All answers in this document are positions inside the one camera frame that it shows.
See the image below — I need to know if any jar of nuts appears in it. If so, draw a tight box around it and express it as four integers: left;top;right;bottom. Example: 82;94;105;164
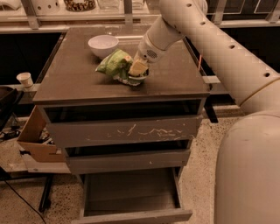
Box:
64;0;96;12

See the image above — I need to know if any white perforated container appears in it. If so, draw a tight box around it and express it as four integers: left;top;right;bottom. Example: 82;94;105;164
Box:
31;0;60;15

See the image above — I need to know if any grey top drawer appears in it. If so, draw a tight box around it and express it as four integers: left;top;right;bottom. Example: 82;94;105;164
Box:
47;101;202;148

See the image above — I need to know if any grey middle drawer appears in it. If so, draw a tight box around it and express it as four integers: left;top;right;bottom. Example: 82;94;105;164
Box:
66;140;190;174

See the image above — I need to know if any grey open bottom drawer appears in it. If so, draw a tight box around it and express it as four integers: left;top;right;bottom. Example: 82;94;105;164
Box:
71;168;193;224

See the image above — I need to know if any brown cardboard box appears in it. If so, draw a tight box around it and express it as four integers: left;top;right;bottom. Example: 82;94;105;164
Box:
17;107;65;163

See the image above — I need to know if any white ceramic bowl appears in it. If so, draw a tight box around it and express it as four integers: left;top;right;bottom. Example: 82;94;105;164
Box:
87;35;119;60

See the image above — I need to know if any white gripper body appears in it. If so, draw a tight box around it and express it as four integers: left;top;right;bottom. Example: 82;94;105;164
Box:
134;32;168;63

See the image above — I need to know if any black metal stand leg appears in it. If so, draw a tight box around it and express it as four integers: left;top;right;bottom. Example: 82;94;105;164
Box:
38;174;53;213

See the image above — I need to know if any white paper cup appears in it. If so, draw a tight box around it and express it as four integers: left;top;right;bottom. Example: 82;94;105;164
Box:
17;72;33;88

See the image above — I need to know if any green jalapeno chip bag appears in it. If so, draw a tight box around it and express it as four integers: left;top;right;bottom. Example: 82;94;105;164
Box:
95;49;149;86

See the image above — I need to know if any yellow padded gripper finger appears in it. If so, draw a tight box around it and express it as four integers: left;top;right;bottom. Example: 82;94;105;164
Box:
129;58;149;77

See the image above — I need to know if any grey metal rail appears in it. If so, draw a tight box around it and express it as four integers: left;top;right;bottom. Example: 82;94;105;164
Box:
203;75;228;95

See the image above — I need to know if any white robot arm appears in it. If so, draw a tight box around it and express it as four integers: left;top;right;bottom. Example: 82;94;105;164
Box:
136;0;280;224

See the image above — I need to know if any grey drawer cabinet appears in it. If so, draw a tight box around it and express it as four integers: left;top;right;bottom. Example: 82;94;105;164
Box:
32;24;212;176

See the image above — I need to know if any black floor cable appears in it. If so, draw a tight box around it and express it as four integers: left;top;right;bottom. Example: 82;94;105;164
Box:
0;174;47;224

